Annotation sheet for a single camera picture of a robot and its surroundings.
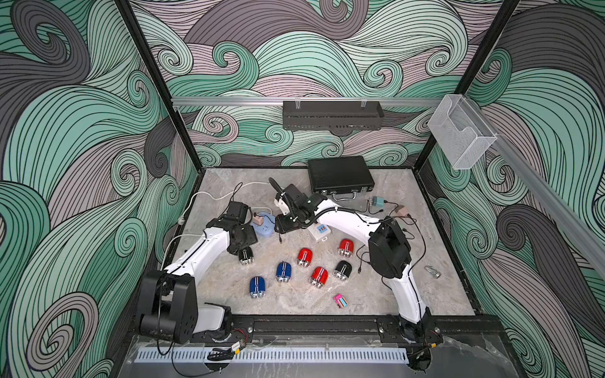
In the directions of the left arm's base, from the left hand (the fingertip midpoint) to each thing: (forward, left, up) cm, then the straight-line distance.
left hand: (247, 238), depth 87 cm
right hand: (+3, -11, +1) cm, 11 cm away
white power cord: (+13, +33, -10) cm, 37 cm away
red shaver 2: (-13, -27, -4) cm, 30 cm away
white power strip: (+6, -28, -4) cm, 29 cm away
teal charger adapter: (+21, -56, -4) cm, 60 cm away
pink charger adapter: (+16, -65, -5) cm, 67 cm away
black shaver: (-5, 0, -5) cm, 7 cm away
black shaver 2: (-10, -36, -4) cm, 38 cm away
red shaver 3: (-2, -38, -3) cm, 38 cm away
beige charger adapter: (+8, -3, -1) cm, 9 cm away
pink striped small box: (-21, -34, -4) cm, 40 cm away
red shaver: (-6, -22, -4) cm, 23 cm away
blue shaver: (-11, -14, -4) cm, 18 cm away
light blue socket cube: (+7, -7, -4) cm, 10 cm away
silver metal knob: (-10, -70, -6) cm, 71 cm away
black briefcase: (+34, -41, -2) cm, 53 cm away
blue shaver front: (-16, -5, -4) cm, 18 cm away
